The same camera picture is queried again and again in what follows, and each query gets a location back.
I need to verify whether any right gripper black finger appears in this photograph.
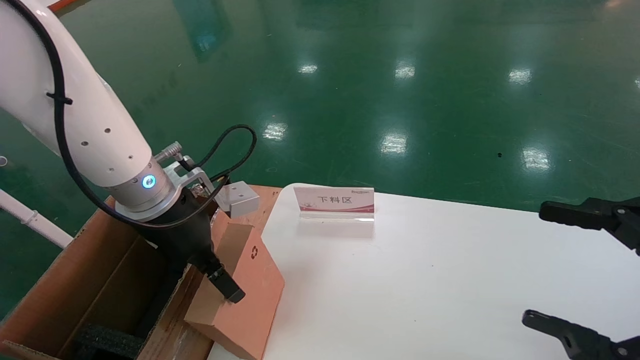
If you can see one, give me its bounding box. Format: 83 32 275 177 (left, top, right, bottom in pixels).
539 196 640 256
521 309 640 360

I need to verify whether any white metal stand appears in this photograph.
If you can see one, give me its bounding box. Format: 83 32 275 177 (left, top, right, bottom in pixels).
0 190 74 249

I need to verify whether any small cardboard box recycling symbol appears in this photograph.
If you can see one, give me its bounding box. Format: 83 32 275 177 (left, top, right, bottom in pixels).
184 222 286 360

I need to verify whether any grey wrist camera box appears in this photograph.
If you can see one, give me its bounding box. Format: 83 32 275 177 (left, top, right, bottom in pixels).
215 181 261 218

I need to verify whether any large open cardboard box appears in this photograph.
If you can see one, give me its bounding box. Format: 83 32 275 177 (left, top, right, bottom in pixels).
0 197 221 360

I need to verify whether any black foam pad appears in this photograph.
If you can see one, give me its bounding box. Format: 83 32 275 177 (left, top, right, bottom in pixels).
75 322 146 360

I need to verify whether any black camera cable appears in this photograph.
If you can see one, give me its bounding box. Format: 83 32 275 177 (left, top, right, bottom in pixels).
2 0 258 230

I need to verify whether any acrylic sign with Chinese text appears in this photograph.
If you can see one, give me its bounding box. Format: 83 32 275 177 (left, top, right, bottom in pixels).
293 186 376 223

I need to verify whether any silver camera mounting bracket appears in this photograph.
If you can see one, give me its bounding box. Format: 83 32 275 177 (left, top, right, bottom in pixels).
152 141 223 201

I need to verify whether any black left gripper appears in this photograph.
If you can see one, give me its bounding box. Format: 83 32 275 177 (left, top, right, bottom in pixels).
135 190 247 304

